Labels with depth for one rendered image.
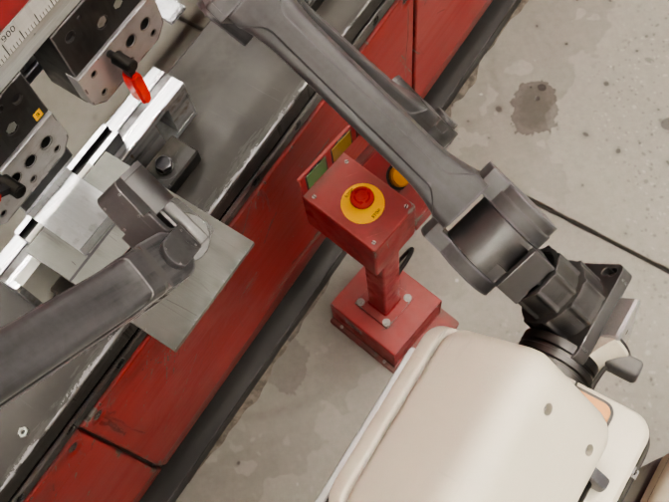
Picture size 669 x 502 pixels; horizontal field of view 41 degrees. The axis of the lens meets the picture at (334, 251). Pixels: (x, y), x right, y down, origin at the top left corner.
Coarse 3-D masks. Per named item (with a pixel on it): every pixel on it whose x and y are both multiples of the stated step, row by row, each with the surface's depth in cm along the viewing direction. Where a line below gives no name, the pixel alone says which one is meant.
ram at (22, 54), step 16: (0, 0) 92; (16, 0) 94; (64, 0) 100; (80, 0) 102; (0, 16) 93; (16, 16) 95; (48, 16) 99; (64, 16) 101; (0, 32) 94; (32, 32) 98; (48, 32) 100; (16, 48) 97; (32, 48) 100; (16, 64) 99; (0, 80) 98
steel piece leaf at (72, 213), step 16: (64, 192) 126; (80, 192) 126; (96, 192) 125; (48, 208) 125; (64, 208) 125; (80, 208) 125; (96, 208) 124; (48, 224) 124; (64, 224) 124; (80, 224) 124; (96, 224) 124; (64, 240) 123; (80, 240) 123; (96, 240) 122
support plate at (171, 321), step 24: (96, 168) 127; (120, 168) 127; (48, 240) 123; (120, 240) 123; (216, 240) 122; (240, 240) 121; (48, 264) 122; (72, 264) 122; (96, 264) 122; (216, 264) 120; (240, 264) 121; (192, 288) 119; (216, 288) 119; (168, 312) 118; (192, 312) 118; (168, 336) 117
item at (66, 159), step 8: (64, 160) 122; (56, 168) 121; (64, 168) 124; (48, 176) 120; (56, 176) 124; (40, 184) 120; (48, 184) 121; (32, 192) 119; (40, 192) 121; (32, 200) 120; (24, 208) 119; (32, 208) 123
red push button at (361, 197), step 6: (360, 186) 144; (354, 192) 144; (360, 192) 144; (366, 192) 144; (372, 192) 144; (354, 198) 143; (360, 198) 143; (366, 198) 143; (372, 198) 143; (354, 204) 143; (360, 204) 143; (366, 204) 143
